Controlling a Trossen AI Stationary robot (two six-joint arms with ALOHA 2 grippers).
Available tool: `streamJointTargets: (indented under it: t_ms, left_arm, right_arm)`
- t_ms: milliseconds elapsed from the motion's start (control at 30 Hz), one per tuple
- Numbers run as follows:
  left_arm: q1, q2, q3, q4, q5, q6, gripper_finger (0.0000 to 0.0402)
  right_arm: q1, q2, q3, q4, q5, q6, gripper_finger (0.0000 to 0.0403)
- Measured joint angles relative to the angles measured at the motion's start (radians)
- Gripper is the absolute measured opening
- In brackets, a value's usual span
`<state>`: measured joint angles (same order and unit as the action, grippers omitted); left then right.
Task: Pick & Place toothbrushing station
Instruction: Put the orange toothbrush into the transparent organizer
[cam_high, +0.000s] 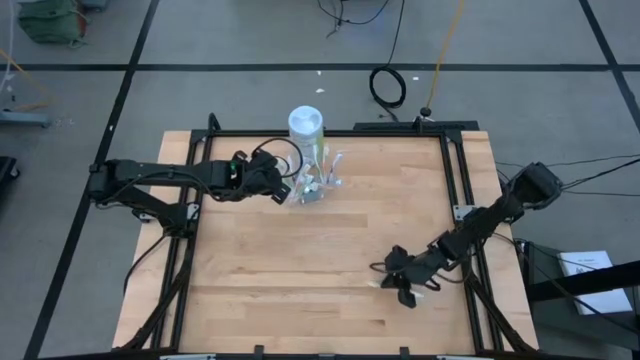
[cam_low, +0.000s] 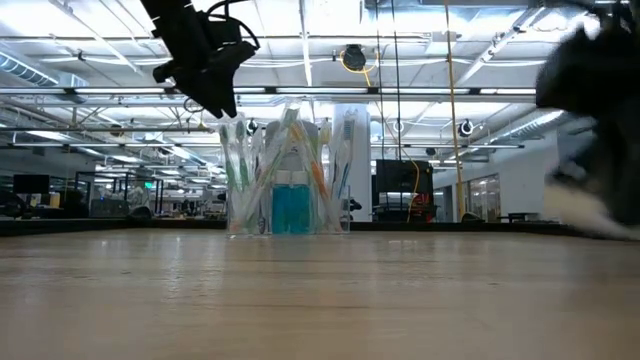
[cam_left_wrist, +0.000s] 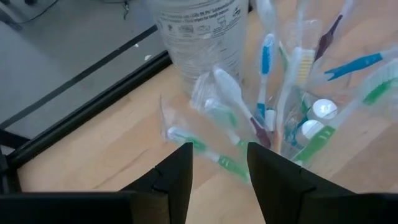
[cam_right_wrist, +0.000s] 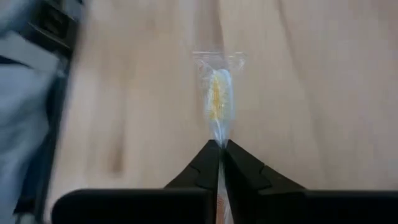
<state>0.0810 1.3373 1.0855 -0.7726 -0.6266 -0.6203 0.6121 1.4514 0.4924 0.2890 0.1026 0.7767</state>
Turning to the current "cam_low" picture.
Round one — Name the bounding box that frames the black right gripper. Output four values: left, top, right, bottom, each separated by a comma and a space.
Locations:
537, 27, 640, 226

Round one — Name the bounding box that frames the long ceiling light rail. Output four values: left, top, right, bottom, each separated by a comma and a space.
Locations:
0, 85, 539, 97

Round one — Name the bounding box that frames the white round column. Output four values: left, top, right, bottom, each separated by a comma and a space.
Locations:
331, 102, 374, 224

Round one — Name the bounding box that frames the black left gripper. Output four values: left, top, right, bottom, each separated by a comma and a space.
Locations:
152, 14, 259, 119

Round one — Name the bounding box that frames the black monitor on stand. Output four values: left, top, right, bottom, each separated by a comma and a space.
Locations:
374, 159, 435, 224

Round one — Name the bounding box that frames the white wipes canister green label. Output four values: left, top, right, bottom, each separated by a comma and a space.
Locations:
263, 119, 320, 232

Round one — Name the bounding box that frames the clear acrylic organizer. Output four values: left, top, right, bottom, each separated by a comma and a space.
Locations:
225, 182, 352, 237

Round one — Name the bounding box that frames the silver ventilation duct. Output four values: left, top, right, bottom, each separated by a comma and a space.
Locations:
0, 49, 91, 89
492, 109, 566, 146

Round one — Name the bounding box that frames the black hanging cable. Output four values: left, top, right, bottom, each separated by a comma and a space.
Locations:
374, 0, 385, 147

